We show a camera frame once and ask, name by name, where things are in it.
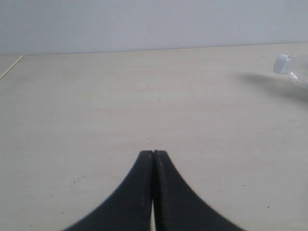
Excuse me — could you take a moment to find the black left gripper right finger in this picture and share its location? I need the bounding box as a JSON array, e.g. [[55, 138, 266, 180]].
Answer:
[[153, 150, 242, 231]]

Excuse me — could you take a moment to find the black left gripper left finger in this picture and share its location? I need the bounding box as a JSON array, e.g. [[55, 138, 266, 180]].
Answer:
[[66, 151, 154, 231]]

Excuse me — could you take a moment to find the clear bottle blue white label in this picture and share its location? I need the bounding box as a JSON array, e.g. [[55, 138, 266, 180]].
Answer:
[[273, 54, 308, 89]]

